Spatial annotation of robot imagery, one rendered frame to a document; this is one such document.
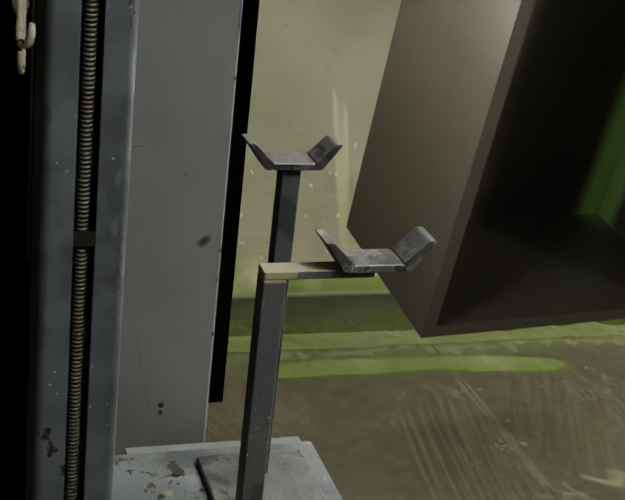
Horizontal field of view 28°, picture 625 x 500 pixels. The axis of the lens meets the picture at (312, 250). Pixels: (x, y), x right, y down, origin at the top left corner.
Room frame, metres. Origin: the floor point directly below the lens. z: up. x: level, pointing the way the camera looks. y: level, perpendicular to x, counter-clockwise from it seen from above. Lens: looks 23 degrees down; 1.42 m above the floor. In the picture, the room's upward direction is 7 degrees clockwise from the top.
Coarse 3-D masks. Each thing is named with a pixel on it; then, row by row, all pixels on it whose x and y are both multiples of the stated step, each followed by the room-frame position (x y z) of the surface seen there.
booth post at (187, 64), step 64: (192, 0) 1.31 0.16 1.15; (192, 64) 1.31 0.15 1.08; (192, 128) 1.31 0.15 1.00; (192, 192) 1.31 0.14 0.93; (128, 256) 1.29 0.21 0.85; (192, 256) 1.32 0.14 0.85; (128, 320) 1.29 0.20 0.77; (192, 320) 1.32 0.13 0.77; (128, 384) 1.29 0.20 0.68; (192, 384) 1.32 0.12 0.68
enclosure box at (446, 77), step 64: (448, 0) 2.04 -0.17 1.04; (512, 0) 1.87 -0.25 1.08; (576, 0) 2.35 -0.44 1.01; (448, 64) 2.01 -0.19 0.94; (512, 64) 1.88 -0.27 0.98; (576, 64) 2.39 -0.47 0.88; (384, 128) 2.19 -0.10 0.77; (448, 128) 1.98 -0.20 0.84; (512, 128) 2.37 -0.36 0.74; (576, 128) 2.44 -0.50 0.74; (384, 192) 2.15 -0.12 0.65; (448, 192) 1.95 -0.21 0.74; (512, 192) 2.42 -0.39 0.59; (576, 192) 2.49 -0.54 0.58; (448, 256) 1.94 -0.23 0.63; (512, 256) 2.29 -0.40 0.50; (576, 256) 2.34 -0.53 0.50; (448, 320) 2.04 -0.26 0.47; (512, 320) 2.04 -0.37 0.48; (576, 320) 2.11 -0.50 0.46
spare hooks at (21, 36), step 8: (16, 0) 1.31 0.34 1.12; (24, 0) 1.29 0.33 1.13; (16, 8) 1.31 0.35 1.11; (24, 8) 1.29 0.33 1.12; (24, 16) 1.29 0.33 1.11; (16, 24) 1.28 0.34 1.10; (24, 24) 1.29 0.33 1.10; (32, 24) 1.25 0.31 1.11; (16, 32) 1.28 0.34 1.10; (24, 32) 1.29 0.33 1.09; (32, 32) 1.25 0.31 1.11; (16, 40) 1.28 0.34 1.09; (24, 40) 1.28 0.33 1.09; (32, 40) 1.26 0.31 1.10; (24, 48) 1.27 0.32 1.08; (24, 56) 1.29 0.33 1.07; (24, 64) 1.29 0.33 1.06
